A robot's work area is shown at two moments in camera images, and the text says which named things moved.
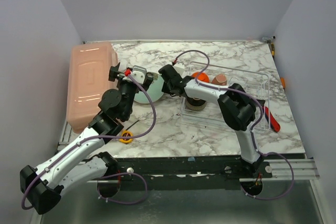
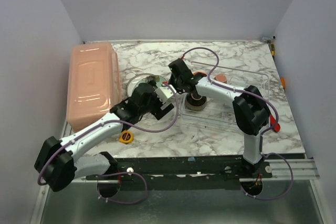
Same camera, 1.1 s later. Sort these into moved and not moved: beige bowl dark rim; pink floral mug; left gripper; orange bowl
Moved: left gripper
Not moved: orange bowl; pink floral mug; beige bowl dark rim
